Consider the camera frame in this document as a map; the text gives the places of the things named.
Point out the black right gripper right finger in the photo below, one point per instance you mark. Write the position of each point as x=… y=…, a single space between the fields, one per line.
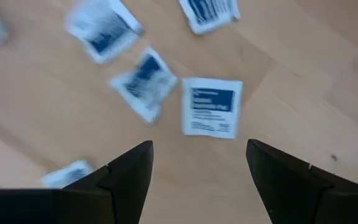
x=284 y=186

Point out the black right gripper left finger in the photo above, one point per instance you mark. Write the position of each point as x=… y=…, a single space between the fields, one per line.
x=126 y=186

